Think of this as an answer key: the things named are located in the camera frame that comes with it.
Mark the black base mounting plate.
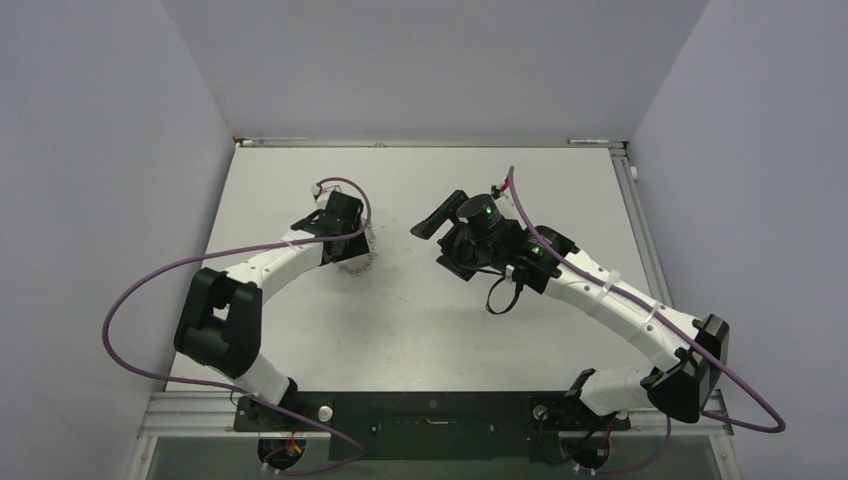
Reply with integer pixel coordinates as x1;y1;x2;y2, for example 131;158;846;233
233;390;632;464

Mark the aluminium table frame rail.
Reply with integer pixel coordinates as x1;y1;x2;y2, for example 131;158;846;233
608;142;674;306

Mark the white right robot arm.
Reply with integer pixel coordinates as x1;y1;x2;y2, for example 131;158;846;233
410;190;729;428

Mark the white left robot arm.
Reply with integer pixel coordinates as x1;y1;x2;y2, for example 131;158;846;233
174;188;370;430

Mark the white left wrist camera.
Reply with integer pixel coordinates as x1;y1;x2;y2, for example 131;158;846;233
310;184;334;202

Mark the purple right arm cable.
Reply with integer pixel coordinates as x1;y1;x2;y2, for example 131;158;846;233
504;165;788;477

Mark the white marker pen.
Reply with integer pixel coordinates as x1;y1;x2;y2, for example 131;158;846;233
567;139;612;146

